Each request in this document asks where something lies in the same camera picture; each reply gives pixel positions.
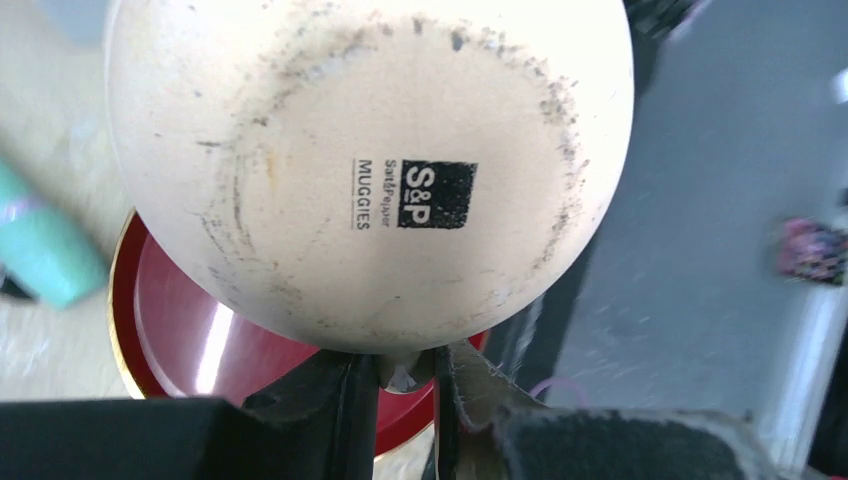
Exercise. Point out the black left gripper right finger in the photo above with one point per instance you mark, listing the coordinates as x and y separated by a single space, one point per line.
488 428

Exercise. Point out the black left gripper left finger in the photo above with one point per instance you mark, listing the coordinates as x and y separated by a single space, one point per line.
316 422

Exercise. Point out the beige round upside-down mug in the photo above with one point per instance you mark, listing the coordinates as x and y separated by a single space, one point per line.
378 177

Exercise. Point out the round red tray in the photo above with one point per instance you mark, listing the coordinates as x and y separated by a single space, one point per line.
170 338

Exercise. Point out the teal recorder flute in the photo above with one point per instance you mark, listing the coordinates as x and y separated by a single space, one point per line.
46 253

